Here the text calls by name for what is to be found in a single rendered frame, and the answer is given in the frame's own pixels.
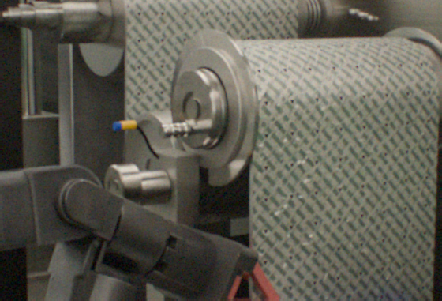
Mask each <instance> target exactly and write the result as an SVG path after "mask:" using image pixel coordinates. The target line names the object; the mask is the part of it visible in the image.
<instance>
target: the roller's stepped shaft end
mask: <svg viewBox="0 0 442 301"><path fill-rule="evenodd" d="M0 20H1V22H5V25H15V26H16V28H28V29H29V30H30V31H50V30H55V29H56V27H57V25H58V9H57V6H56V5H55V3H54V2H29V3H28V4H27V5H15V7H6V8H5V9H4V11H1V13H0Z"/></svg>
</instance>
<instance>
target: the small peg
mask: <svg viewBox="0 0 442 301"><path fill-rule="evenodd" d="M189 134H190V126H189V123H188V122H176V123H173V122H172V123H163V124H161V126H160V127H159V135H160V137H161V138H162V139H168V138H180V137H189Z"/></svg>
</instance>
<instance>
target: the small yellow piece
mask: <svg viewBox="0 0 442 301"><path fill-rule="evenodd" d="M113 129H114V130H135V129H138V130H139V131H140V133H141V134H142V136H143V138H144V140H145V141H146V143H147V146H148V149H149V151H150V152H151V154H152V155H153V156H154V157H155V158H156V159H159V156H158V155H157V154H156V153H155V151H154V150H153V149H152V147H151V145H150V143H149V141H148V137H147V136H146V134H145V132H144V131H143V130H142V129H141V128H140V127H139V126H138V125H137V123H136V121H135V120H128V121H120V122H114V123H113Z"/></svg>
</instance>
